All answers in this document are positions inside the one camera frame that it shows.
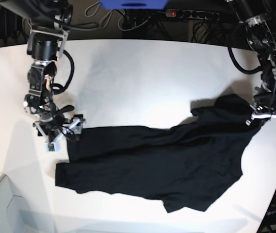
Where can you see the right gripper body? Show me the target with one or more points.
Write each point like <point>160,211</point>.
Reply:
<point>54,128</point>

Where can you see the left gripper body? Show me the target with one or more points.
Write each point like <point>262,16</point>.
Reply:
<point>264,107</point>

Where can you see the black t-shirt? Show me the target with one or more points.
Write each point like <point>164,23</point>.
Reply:
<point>189,165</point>

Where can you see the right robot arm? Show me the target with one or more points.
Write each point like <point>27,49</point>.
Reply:
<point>48,20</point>

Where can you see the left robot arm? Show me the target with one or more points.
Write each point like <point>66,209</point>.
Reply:
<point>255,16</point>

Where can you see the white bin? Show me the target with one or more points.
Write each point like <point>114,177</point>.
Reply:
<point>16,215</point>

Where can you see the black power strip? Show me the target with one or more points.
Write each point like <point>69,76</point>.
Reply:
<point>192,14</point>

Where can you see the blue box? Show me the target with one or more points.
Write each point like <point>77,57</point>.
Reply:
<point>133,4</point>

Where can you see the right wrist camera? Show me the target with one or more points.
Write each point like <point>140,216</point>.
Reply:
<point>52,146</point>

